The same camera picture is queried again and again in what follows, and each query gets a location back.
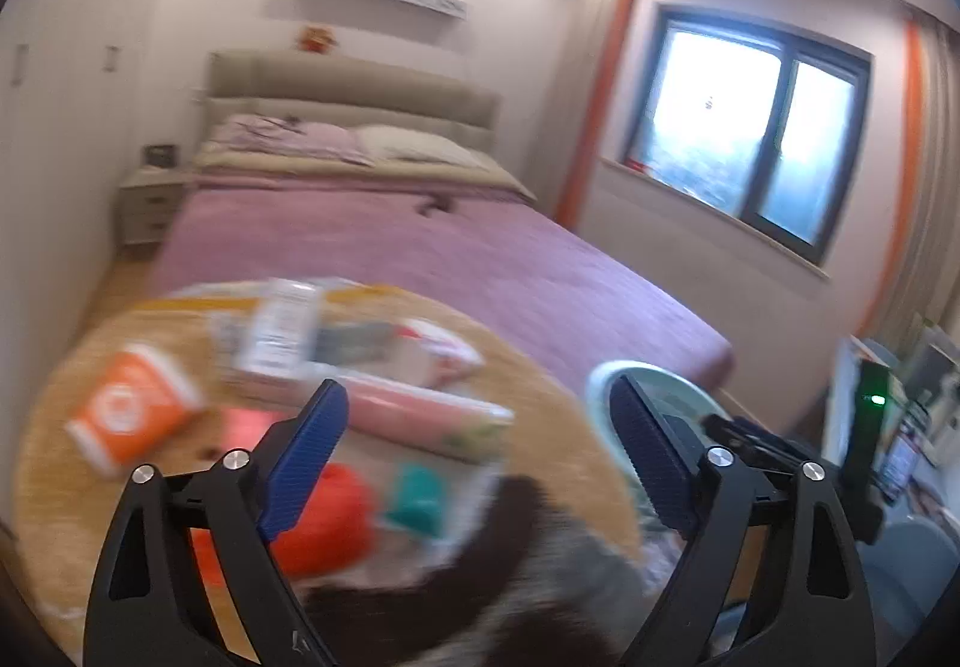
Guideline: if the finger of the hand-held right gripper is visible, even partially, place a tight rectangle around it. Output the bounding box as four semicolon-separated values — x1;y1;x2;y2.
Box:
700;415;808;464

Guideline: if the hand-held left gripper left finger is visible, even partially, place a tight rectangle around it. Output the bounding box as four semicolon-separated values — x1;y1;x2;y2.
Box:
82;379;351;667

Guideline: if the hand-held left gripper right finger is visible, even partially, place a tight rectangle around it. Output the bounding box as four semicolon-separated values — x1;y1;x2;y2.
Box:
607;371;878;667

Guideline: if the cluttered white desk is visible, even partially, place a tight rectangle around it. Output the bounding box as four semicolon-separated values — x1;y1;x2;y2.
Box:
821;310;960;514

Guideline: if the pink red small packet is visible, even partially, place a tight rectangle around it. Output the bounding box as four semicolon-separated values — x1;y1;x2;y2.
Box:
220;407;290;459

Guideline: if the orange red plastic bag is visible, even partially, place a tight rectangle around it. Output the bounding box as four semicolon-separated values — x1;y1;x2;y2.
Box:
193;463;377;579

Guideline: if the teal small box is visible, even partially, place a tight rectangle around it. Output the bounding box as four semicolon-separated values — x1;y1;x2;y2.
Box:
384;463;452;537

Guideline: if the pink rolled packet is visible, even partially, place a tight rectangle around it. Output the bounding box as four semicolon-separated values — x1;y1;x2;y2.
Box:
341;373;517;467

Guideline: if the white carton box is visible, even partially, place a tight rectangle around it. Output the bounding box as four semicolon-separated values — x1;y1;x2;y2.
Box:
234;279;322;377

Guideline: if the grey blue chair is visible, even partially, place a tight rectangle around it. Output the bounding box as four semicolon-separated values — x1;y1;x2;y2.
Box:
855;513;960;642

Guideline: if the brown grey furry cloth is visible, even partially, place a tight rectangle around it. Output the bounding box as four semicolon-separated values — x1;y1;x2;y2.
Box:
304;474;650;667

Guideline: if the red white snack packet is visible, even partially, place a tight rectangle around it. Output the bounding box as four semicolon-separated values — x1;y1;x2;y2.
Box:
403;317;485;384

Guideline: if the orange paper cup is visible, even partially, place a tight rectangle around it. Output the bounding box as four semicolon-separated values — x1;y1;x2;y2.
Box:
65;343;208;477

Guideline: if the orange beige curtain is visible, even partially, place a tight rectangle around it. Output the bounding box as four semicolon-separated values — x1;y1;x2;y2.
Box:
859;13;960;357
538;0;642;231

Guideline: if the bed with pink cover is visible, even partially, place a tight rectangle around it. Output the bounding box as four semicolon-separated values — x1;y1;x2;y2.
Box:
146;134;734;413

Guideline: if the white nightstand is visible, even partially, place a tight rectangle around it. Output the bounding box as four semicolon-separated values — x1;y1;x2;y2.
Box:
118;166;190;246

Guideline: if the dark framed window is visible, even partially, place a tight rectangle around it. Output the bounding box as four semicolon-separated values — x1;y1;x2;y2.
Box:
621;1;875;267

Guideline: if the pink patterned pillow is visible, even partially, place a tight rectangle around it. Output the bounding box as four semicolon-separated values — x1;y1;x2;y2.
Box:
206;113;374;167

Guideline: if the cream pillow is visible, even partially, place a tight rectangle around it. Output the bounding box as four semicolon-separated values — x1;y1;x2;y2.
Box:
355;125;490;164

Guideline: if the beige padded headboard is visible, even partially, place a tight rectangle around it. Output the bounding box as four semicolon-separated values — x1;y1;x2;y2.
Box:
204;49;502;154

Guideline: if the white wardrobe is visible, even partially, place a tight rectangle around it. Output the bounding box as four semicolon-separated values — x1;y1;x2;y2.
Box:
0;0;177;368

